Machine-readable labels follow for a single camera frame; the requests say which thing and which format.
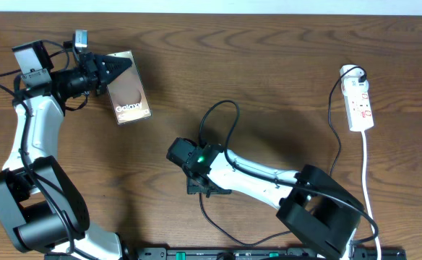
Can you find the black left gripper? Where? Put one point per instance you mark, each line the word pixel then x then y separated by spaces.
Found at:
pixel 88 61

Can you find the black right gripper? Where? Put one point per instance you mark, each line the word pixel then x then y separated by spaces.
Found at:
pixel 191 188

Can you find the bronze Galaxy smartphone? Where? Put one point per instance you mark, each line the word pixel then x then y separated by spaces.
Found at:
pixel 127 94

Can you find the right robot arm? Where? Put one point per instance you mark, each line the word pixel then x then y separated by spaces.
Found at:
pixel 312 205

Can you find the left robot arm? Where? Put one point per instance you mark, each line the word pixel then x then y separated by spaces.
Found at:
pixel 40 208

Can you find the white USB charger adapter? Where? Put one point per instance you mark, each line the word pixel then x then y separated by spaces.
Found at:
pixel 352 74

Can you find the white power strip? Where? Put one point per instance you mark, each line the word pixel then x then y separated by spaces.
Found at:
pixel 357 105

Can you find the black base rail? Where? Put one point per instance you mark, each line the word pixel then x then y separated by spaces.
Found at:
pixel 248 254

